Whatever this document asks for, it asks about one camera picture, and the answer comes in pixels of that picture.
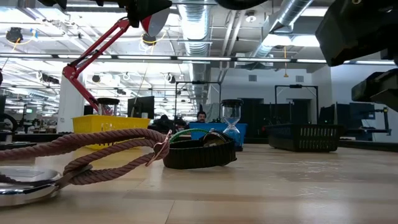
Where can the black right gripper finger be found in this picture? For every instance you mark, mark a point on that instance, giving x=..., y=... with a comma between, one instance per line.
x=379, y=88

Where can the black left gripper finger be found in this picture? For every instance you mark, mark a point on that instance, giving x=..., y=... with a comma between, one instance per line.
x=136, y=14
x=157, y=7

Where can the clear hourglass black caps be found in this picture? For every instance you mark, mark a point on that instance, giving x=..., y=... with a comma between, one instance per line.
x=108, y=107

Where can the green curved band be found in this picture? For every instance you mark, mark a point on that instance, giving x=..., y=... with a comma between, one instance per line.
x=186, y=131

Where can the blue sand hourglass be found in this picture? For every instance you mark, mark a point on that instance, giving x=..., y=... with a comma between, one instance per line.
x=231, y=115

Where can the black computer monitor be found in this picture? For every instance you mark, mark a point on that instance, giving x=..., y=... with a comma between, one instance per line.
x=362, y=111
x=141, y=107

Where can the overhead LED light bar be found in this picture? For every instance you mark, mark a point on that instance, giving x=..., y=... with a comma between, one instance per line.
x=202, y=58

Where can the red desk lamp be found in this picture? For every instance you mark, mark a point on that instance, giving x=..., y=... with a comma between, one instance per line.
x=71, y=72

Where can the black plastic basket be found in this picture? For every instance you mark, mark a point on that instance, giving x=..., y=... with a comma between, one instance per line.
x=304, y=138

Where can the person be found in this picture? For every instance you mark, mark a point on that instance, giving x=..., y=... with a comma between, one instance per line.
x=163, y=124
x=201, y=117

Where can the yellow plastic basket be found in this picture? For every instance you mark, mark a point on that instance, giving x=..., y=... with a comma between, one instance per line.
x=93, y=124

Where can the blue plastic basket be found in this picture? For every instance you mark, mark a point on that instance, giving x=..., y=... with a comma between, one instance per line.
x=211, y=129

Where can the black woven band watch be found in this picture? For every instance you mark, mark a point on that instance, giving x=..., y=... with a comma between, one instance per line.
x=199, y=155

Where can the black metal rig frame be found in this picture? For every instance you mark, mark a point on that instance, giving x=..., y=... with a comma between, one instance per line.
x=199, y=82
x=297, y=86

